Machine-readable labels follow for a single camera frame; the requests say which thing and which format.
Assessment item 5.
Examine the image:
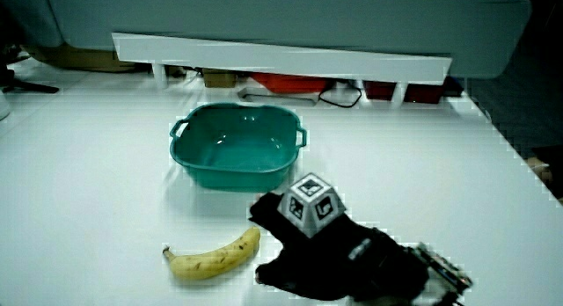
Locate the white desk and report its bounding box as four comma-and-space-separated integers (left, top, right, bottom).
0, 57, 563, 306

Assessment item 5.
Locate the black cable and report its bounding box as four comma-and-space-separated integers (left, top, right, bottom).
318, 80, 363, 109

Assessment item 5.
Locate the white shelf riser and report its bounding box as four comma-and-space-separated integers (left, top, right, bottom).
111, 32, 453, 106

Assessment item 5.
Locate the person's right hand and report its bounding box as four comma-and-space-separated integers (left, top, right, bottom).
248, 172, 430, 302

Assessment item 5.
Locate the flat white tray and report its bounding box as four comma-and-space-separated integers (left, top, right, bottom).
238, 86, 320, 107

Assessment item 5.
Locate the green plastic basin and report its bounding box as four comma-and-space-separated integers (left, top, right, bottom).
169, 102, 308, 193

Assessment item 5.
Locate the black tripod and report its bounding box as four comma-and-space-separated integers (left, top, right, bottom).
0, 44, 61, 95

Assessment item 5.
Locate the dark red box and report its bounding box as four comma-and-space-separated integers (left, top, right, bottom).
363, 80, 397, 102
404, 83, 445, 106

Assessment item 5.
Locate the yellow banana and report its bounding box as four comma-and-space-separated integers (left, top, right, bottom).
162, 226, 262, 281

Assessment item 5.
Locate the brown cardboard box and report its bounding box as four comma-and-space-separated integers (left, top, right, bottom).
24, 42, 138, 74

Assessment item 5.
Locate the pale blue partition panel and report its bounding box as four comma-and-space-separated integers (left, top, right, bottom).
0, 0, 533, 80

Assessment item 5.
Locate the small brown box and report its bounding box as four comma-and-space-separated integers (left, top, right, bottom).
201, 68, 239, 89

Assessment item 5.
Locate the red plastic box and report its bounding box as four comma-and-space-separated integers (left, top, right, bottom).
250, 72, 331, 95

